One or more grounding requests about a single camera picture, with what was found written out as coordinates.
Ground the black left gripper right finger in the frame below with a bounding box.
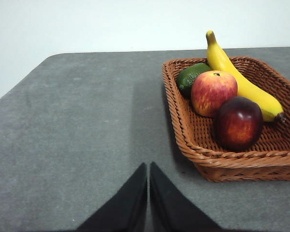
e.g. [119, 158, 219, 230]
[149, 161, 227, 232]

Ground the yellow banana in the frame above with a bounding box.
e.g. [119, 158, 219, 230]
[205, 30, 286, 123]

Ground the green avocado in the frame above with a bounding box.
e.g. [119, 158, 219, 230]
[176, 62, 212, 99]

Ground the brown woven wicker basket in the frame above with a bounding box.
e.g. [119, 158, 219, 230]
[161, 56, 290, 183]

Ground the dark red plum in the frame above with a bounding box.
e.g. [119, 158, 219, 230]
[214, 96, 264, 152]

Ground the red and yellow apple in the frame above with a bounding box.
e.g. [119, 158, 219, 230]
[190, 71, 238, 118]

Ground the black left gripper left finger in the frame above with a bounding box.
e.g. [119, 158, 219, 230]
[76, 162, 148, 232]

